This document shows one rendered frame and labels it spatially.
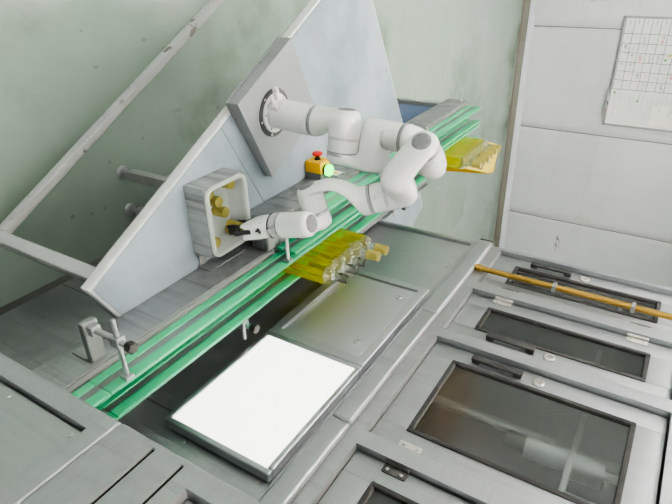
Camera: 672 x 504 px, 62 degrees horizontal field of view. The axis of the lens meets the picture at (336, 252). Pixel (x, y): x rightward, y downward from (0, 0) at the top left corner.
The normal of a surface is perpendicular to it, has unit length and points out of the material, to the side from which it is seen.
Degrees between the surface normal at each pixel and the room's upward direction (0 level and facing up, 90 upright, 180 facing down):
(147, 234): 0
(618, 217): 90
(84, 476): 90
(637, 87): 90
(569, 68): 90
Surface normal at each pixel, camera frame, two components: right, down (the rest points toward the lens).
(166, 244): 0.85, 0.23
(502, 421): -0.03, -0.88
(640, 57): -0.53, 0.42
